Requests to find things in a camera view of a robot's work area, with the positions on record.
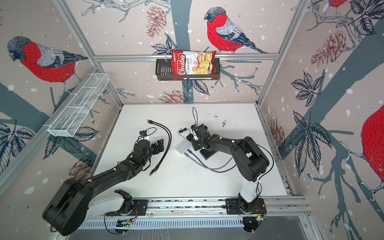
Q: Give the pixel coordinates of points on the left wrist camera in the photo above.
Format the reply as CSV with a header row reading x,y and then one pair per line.
x,y
143,134

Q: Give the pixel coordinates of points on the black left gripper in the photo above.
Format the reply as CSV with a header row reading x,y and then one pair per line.
x,y
161,146

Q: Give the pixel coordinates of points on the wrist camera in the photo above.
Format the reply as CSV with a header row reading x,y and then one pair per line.
x,y
143,134
202,129

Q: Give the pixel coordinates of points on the aluminium mounting rail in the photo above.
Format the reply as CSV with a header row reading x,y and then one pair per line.
x,y
217,207

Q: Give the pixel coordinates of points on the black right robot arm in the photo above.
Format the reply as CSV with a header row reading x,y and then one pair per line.
x,y
250,160

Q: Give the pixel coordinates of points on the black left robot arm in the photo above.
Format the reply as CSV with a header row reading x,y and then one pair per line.
x,y
70,206

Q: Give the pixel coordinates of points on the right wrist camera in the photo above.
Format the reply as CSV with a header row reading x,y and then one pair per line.
x,y
202,129

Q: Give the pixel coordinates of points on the black wall basket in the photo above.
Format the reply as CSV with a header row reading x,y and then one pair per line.
x,y
164,72

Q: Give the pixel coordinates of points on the white wire mesh shelf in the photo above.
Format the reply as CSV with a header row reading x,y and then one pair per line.
x,y
81,101

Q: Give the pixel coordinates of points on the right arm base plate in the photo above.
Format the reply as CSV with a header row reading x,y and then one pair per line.
x,y
240,206

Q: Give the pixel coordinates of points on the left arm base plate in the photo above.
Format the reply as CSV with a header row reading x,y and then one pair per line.
x,y
126,207

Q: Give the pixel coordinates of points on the red cassava chips bag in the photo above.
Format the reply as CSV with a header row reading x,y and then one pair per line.
x,y
194,63

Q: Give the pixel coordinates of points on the black power adapter with cable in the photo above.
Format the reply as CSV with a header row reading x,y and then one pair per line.
x,y
183,132

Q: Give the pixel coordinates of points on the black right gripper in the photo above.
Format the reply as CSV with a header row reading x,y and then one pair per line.
x,y
195,148

